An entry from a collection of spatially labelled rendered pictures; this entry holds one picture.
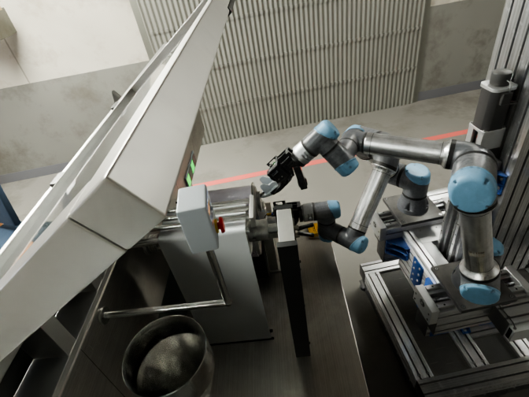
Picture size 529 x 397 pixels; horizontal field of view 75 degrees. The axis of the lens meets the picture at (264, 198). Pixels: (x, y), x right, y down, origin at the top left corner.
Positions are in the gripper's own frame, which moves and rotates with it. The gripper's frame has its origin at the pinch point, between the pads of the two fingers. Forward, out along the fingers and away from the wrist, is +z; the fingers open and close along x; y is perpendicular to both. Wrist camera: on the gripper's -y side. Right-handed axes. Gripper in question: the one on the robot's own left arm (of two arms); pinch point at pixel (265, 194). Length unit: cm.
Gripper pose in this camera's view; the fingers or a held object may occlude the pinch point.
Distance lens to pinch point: 128.8
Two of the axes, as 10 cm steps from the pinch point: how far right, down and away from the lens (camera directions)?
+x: 0.2, 6.2, -7.9
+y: -7.5, -5.1, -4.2
